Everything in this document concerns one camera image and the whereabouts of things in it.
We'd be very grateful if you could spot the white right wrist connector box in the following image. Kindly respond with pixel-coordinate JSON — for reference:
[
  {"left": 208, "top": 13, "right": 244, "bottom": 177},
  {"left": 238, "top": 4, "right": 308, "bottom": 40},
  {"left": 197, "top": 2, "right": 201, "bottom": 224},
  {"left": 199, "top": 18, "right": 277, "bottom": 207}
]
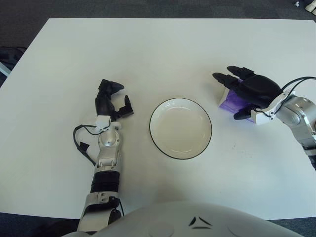
[{"left": 250, "top": 106, "right": 275, "bottom": 125}]

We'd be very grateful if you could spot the light blue panel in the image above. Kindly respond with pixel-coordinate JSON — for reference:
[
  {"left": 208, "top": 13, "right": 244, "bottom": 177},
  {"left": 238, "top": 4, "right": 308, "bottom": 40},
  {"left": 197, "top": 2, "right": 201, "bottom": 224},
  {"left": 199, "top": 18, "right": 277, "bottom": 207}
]
[{"left": 0, "top": 61, "right": 12, "bottom": 75}]

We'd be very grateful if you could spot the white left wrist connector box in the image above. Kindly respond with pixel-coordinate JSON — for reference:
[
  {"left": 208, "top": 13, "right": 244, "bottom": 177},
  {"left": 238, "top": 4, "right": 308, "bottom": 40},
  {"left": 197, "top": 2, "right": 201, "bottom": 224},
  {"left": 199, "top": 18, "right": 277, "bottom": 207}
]
[{"left": 95, "top": 115, "right": 111, "bottom": 130}]

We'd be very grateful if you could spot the white plate with black rim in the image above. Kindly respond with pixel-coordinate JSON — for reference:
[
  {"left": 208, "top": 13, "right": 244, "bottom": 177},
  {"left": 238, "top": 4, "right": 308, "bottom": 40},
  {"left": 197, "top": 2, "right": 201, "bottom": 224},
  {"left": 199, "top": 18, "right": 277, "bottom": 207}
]
[{"left": 149, "top": 98, "right": 213, "bottom": 160}]

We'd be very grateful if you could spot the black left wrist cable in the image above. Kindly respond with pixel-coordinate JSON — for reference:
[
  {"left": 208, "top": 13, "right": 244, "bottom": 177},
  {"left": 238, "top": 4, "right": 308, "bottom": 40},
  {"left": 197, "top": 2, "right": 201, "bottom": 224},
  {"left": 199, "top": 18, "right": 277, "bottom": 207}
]
[{"left": 73, "top": 124, "right": 99, "bottom": 166}]

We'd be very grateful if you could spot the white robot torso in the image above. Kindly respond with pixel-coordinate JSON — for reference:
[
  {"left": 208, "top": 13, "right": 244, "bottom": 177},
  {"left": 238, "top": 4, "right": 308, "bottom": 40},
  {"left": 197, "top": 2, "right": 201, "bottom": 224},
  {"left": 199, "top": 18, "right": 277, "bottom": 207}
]
[{"left": 61, "top": 201, "right": 297, "bottom": 237}]

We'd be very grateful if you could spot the black bag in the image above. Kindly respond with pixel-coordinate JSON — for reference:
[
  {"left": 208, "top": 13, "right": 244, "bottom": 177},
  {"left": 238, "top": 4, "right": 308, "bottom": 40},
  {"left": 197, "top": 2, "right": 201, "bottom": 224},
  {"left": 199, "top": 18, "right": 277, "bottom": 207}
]
[{"left": 0, "top": 46, "right": 27, "bottom": 67}]

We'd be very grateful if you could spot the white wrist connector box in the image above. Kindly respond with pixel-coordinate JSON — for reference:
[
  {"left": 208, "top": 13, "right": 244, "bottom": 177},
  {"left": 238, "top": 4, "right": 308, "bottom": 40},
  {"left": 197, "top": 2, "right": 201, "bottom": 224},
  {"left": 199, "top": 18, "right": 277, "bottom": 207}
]
[
  {"left": 250, "top": 106, "right": 275, "bottom": 125},
  {"left": 95, "top": 115, "right": 111, "bottom": 130}
]

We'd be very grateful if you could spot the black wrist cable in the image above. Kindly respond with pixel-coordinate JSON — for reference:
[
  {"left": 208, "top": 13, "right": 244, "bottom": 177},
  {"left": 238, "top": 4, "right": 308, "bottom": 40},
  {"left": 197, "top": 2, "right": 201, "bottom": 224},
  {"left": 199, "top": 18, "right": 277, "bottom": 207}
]
[
  {"left": 261, "top": 77, "right": 316, "bottom": 118},
  {"left": 73, "top": 124, "right": 99, "bottom": 166}
]

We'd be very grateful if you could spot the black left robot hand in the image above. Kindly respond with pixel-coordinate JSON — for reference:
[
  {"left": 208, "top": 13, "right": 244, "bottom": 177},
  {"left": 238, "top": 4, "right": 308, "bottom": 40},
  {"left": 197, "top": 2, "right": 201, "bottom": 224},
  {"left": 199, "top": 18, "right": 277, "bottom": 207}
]
[{"left": 93, "top": 79, "right": 134, "bottom": 121}]

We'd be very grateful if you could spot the purple tissue paper pack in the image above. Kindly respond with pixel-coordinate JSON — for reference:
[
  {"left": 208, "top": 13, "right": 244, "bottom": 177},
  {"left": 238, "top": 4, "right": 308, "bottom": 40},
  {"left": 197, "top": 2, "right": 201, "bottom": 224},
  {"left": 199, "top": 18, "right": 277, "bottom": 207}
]
[{"left": 218, "top": 82, "right": 257, "bottom": 124}]

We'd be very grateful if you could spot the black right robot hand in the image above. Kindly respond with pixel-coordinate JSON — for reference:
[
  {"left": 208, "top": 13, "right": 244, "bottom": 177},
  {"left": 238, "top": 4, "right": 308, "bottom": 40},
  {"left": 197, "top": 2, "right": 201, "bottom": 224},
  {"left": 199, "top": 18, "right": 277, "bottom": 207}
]
[{"left": 212, "top": 65, "right": 283, "bottom": 121}]

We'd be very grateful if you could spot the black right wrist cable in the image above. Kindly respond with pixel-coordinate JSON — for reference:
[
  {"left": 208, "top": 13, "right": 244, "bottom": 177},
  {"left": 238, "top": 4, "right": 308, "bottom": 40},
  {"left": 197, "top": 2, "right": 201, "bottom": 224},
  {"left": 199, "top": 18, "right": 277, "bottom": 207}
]
[{"left": 261, "top": 77, "right": 316, "bottom": 118}]

